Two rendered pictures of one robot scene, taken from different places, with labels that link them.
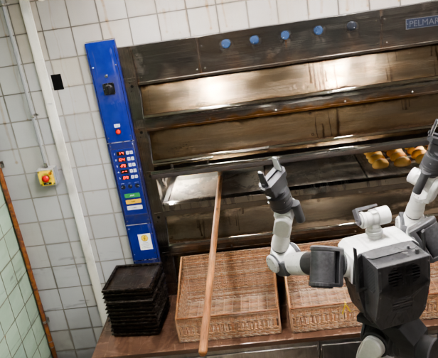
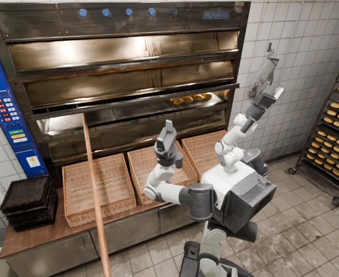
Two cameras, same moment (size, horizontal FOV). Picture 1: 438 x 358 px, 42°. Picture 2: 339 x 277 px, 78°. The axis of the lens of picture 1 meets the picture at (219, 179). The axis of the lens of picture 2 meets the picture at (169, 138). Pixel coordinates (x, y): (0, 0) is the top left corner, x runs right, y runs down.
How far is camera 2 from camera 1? 1.37 m
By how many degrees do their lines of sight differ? 28
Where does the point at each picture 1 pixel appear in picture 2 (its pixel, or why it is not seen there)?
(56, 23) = not seen: outside the picture
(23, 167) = not seen: outside the picture
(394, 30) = (196, 18)
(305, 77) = (142, 45)
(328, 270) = (207, 207)
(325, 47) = (155, 25)
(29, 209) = not seen: outside the picture
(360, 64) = (175, 39)
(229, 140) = (91, 89)
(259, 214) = (113, 135)
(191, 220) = (67, 143)
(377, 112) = (183, 72)
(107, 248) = (1, 169)
